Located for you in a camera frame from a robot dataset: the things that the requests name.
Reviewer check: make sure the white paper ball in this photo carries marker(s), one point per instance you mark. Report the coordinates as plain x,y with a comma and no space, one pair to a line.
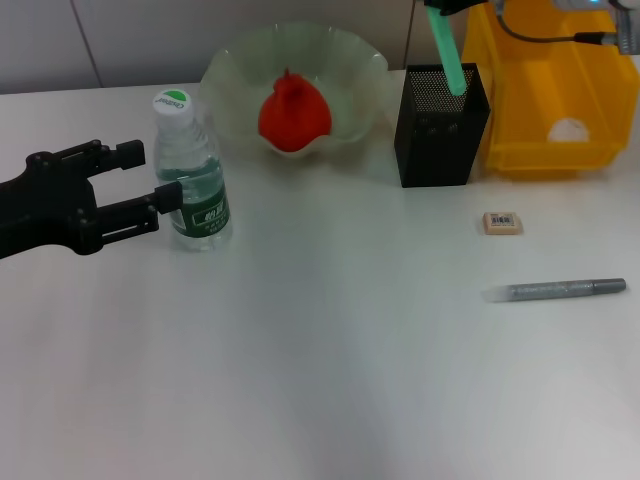
568,131

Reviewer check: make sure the black mesh pen holder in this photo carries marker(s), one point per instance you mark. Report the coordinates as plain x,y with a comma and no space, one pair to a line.
435,145

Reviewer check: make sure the small beige eraser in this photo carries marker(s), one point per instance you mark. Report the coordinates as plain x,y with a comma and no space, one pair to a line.
504,224

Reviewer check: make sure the silver marker pen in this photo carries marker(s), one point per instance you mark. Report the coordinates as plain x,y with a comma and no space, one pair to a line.
555,290

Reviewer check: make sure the mint green pen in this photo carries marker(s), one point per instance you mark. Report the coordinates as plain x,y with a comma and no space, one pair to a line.
447,50

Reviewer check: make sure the orange fruit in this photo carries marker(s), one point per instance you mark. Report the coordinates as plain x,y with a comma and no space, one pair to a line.
295,115

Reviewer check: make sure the clear plastic water bottle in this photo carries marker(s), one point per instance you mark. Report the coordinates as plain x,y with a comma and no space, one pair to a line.
195,150

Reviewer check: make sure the green glass fruit bowl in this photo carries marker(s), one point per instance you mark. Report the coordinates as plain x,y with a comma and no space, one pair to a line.
350,75

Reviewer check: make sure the yellow plastic storage bin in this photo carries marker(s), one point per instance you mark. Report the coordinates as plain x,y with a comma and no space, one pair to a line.
530,90

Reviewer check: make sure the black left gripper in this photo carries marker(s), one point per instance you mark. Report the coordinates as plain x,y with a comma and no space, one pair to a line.
45,205

